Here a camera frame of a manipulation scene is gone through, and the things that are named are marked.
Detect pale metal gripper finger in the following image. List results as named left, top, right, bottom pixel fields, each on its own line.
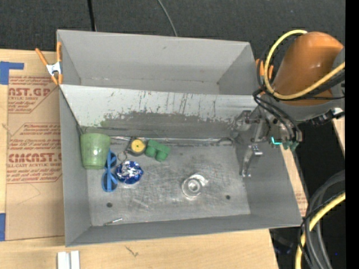
left=245, top=145, right=264, bottom=178
left=238, top=143, right=254, bottom=177

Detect grey metal bin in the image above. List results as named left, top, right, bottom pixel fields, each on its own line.
left=56, top=29, right=305, bottom=248

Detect green toy block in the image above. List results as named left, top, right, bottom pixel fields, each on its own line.
left=144, top=139, right=172, bottom=163

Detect yellow and black round keyring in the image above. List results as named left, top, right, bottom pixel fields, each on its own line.
left=117, top=138, right=147, bottom=163

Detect blue and white crumpled ball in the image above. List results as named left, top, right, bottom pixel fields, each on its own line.
left=115, top=160, right=145, bottom=185

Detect blue sunglasses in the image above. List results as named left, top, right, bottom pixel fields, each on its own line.
left=101, top=149, right=119, bottom=193

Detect green cup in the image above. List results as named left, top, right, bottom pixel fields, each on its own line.
left=80, top=133, right=112, bottom=170

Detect brown cardboard board, red print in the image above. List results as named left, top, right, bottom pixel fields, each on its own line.
left=0, top=48, right=309, bottom=242

